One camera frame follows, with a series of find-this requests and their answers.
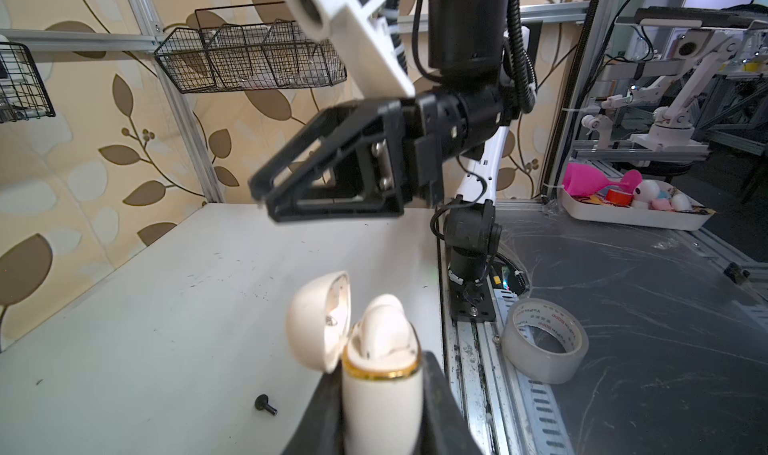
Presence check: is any cream earbud charging case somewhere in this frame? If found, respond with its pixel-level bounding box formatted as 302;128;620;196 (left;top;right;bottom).
286;272;423;454

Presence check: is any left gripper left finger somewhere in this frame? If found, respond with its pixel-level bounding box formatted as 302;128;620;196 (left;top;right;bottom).
282;367;344;455

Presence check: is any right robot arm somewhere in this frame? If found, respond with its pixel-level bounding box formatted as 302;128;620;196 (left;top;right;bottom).
249;0;536;322

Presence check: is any white tray with toys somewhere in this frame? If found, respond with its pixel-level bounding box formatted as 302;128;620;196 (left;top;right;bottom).
558;162;715;231

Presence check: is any right wire basket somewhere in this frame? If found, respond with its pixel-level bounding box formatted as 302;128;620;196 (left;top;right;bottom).
154;2;347;94

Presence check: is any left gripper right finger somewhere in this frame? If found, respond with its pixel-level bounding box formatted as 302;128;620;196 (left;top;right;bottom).
416;351;481;454

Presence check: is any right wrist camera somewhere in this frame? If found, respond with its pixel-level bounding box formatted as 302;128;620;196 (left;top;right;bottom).
284;0;415;99

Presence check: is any wire basket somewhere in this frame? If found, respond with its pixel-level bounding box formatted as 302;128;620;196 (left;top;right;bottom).
154;2;347;94
1;36;56;124

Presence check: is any black earbud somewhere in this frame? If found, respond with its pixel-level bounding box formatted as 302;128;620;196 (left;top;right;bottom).
254;394;277;416

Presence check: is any back wire basket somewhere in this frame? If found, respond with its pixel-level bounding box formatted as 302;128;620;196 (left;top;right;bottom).
1;36;56;124

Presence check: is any cream earbud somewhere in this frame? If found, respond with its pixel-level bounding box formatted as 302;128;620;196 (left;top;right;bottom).
352;294;417;366

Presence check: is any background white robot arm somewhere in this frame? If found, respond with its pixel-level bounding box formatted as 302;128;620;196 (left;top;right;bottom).
581;29;744;161

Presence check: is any white tape roll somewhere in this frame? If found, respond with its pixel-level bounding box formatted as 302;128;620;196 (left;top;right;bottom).
501;298;590;385

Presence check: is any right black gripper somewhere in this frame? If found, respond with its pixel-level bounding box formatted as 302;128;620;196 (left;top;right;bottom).
248;85;503;223

